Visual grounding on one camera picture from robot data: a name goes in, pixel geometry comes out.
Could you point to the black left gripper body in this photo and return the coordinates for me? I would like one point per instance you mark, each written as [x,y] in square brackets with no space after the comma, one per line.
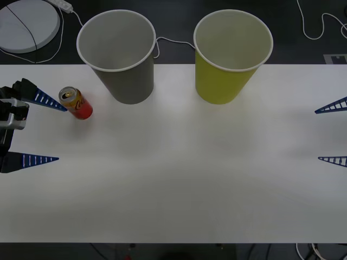
[6,142]

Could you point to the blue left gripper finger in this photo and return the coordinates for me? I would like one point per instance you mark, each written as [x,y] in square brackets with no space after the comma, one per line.
[29,160]
[43,97]

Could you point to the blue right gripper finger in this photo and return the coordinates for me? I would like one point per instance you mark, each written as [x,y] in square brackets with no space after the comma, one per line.
[339,160]
[339,106]

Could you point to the orange and red drink can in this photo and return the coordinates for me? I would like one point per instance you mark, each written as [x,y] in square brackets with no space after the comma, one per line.
[81,108]

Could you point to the round white disc base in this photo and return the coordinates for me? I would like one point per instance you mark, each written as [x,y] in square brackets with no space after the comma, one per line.
[16,32]

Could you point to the grey plastic bin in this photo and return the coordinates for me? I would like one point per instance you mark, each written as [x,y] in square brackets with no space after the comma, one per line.
[127,81]

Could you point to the white power strip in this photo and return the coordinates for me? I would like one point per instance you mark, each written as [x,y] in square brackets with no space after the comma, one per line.
[63,5]

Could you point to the yellow-green plastic bin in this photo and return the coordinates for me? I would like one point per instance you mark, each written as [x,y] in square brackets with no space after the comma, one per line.
[219,81]

